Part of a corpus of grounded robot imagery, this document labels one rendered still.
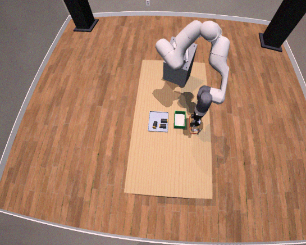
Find green open-top box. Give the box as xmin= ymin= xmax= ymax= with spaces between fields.
xmin=174 ymin=111 xmax=186 ymax=129

